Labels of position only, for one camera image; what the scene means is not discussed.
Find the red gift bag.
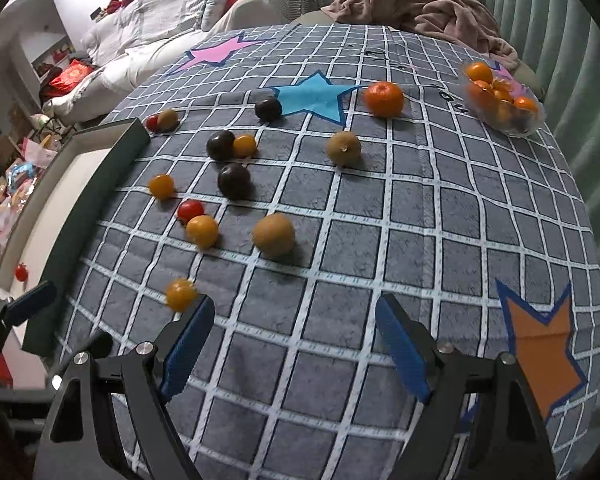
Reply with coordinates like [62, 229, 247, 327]
[38, 60, 94, 104]

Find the shallow white tray box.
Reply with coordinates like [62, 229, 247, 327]
[0, 118, 150, 356]

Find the red tomato behind box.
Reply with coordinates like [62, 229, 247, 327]
[145, 115, 160, 132]

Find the dark plum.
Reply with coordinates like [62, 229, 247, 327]
[253, 96, 283, 122]
[206, 130, 235, 162]
[218, 162, 251, 200]

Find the orange yellow tomato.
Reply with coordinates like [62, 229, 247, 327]
[147, 174, 176, 200]

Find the clear bowl of tangerines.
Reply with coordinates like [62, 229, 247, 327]
[458, 61, 545, 138]

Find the white covered sofa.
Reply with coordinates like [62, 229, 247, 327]
[43, 0, 324, 125]

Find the orange tangerine loose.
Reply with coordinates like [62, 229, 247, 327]
[363, 81, 404, 118]

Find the brown kiwi by box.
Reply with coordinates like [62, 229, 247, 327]
[156, 108, 180, 132]

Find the bagged bread snacks pile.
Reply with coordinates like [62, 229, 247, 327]
[0, 138, 57, 250]

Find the teal curtain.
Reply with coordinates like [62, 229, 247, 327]
[480, 0, 600, 263]

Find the red cherry tomato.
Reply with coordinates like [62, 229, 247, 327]
[14, 262, 29, 283]

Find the pink brown blanket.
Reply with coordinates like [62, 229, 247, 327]
[322, 0, 520, 70]

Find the brown kiwi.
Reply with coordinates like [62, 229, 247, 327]
[325, 131, 362, 166]
[156, 108, 180, 132]
[252, 212, 296, 258]

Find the small yellow tomato beside plum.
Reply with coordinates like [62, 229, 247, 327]
[233, 134, 258, 158]

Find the grey checked tablecloth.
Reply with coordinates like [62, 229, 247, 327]
[53, 25, 600, 479]

